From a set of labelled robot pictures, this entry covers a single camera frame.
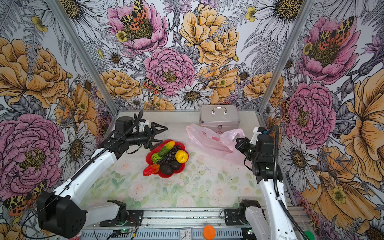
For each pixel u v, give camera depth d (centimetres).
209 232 64
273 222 41
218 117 99
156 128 69
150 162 92
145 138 67
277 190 45
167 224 73
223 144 79
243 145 65
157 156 89
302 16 74
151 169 82
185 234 69
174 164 87
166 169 86
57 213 39
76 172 45
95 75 99
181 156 87
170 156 90
